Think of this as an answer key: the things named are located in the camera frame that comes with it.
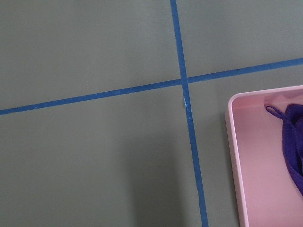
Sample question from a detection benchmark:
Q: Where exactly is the purple cloth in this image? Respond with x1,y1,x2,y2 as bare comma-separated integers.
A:
265,104,303,193

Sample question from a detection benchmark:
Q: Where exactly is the pink plastic bin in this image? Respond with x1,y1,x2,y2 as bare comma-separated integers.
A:
225,86,303,227

